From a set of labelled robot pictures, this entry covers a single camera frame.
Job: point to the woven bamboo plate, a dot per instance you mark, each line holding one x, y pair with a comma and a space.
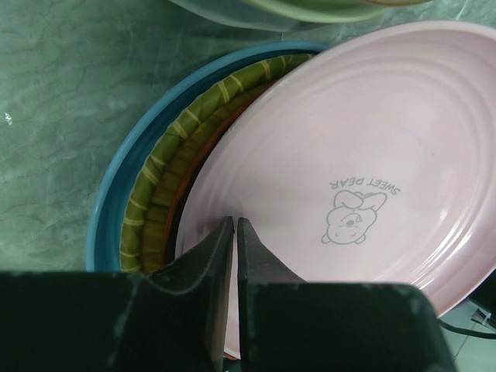
165, 166

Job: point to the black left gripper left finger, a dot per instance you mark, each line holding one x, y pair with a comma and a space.
173, 320

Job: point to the blue plastic plate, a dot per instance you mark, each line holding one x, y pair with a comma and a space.
107, 216

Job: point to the red-brown scalloped plate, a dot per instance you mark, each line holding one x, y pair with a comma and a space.
166, 254

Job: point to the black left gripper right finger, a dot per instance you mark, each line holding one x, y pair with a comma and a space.
288, 324

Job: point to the pink plastic plate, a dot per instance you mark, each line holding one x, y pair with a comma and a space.
373, 161

